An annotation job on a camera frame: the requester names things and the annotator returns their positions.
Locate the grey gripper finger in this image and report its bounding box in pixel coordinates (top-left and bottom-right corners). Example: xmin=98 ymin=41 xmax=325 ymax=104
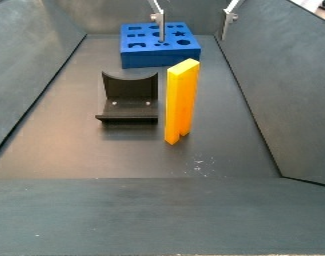
xmin=147 ymin=0 xmax=165 ymax=42
xmin=221 ymin=0 xmax=243 ymax=40

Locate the yellow double-square block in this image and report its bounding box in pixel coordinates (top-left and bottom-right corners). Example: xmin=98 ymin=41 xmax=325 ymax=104
xmin=165 ymin=59 xmax=199 ymax=145

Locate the blue shape sorting board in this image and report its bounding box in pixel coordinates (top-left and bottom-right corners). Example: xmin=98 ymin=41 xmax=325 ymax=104
xmin=119 ymin=22 xmax=201 ymax=69

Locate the black curved stand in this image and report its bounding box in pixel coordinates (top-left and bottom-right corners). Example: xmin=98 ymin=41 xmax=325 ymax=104
xmin=95 ymin=73 xmax=158 ymax=123

